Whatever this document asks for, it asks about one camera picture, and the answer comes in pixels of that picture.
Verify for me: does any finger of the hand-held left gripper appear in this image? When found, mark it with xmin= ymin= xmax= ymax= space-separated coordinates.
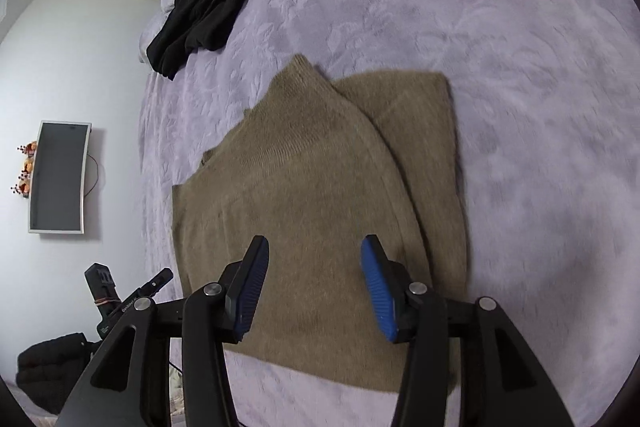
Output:
xmin=132 ymin=269 xmax=175 ymax=299

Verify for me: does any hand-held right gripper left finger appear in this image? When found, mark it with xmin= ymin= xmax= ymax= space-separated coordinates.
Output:
xmin=55 ymin=234 xmax=271 ymax=427

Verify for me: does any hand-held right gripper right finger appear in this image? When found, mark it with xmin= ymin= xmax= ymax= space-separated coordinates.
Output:
xmin=361 ymin=234 xmax=576 ymax=427

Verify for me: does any brown knit sweater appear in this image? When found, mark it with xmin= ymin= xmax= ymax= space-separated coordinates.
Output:
xmin=171 ymin=54 xmax=471 ymax=393

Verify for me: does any black padded jacket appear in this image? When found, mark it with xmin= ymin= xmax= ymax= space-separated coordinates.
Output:
xmin=16 ymin=332 xmax=103 ymax=414

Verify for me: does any white-framed monitor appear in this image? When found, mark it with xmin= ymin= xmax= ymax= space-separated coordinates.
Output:
xmin=27 ymin=121 xmax=92 ymax=234

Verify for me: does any purple embossed blanket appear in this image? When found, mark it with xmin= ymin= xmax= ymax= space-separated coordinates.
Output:
xmin=135 ymin=0 xmax=638 ymax=427

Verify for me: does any thin monitor cable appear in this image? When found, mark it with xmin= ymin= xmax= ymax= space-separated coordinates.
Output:
xmin=81 ymin=153 xmax=99 ymax=198

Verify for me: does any orange berry wall decoration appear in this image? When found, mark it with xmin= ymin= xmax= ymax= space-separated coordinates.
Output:
xmin=10 ymin=141 xmax=40 ymax=198

